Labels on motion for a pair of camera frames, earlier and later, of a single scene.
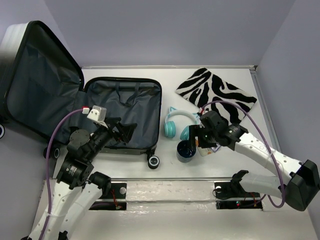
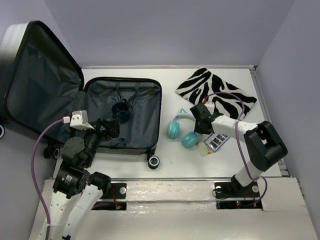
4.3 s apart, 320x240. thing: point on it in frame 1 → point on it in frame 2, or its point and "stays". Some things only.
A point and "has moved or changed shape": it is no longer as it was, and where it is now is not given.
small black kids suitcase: (44, 97) stays
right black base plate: (235, 189) stays
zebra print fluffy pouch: (208, 87) stays
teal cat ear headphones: (169, 126) has moved or changed shape
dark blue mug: (185, 151) → (121, 110)
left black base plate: (118, 191) stays
